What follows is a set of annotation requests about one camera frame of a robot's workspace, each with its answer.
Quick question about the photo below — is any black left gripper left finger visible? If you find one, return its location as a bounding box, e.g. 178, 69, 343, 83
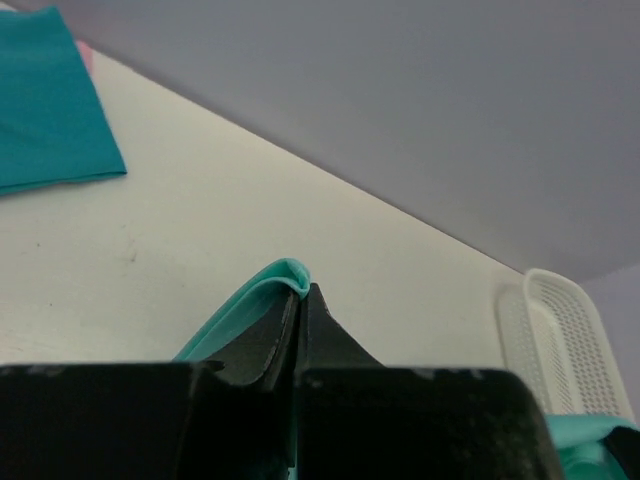
1, 291, 300, 479

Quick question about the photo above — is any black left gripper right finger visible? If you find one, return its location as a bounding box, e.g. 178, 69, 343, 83
295, 285, 563, 479

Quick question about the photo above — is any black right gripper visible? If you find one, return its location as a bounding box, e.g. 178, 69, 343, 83
603, 427, 640, 480

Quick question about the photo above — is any light green t shirt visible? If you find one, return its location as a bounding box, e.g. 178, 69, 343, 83
177, 258, 639, 479

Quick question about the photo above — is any white perforated plastic basket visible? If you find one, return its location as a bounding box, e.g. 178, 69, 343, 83
494, 269, 635, 422

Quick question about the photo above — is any folded teal t shirt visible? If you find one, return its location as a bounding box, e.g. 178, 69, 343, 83
1, 7, 127, 195

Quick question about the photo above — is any folded pink t shirt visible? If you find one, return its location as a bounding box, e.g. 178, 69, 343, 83
75, 41, 93, 74

